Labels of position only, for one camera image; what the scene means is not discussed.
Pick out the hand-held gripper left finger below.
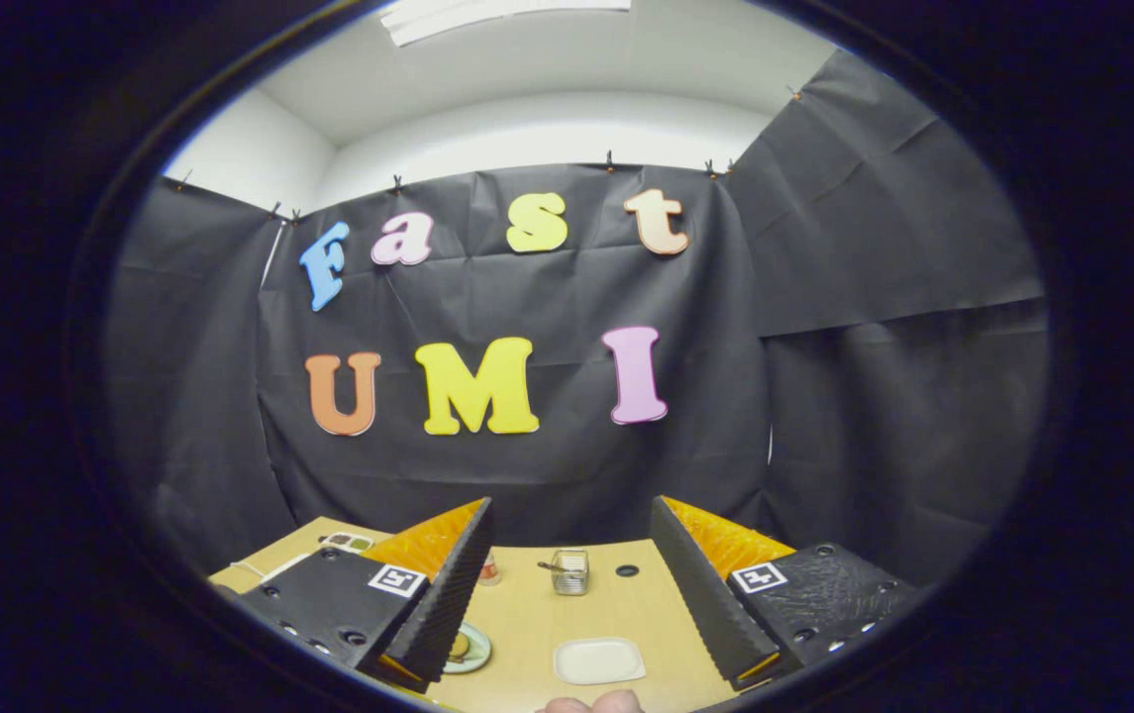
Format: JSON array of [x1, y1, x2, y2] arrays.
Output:
[[215, 496, 496, 695]]

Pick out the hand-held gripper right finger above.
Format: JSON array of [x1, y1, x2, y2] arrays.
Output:
[[649, 495, 926, 693]]

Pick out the pale green round plate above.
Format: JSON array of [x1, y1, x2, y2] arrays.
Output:
[[443, 622, 493, 675]]

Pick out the white square plate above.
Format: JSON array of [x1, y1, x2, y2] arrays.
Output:
[[554, 637, 647, 686]]

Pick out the wire mesh utensil holder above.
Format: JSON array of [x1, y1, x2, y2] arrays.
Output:
[[552, 550, 590, 596]]

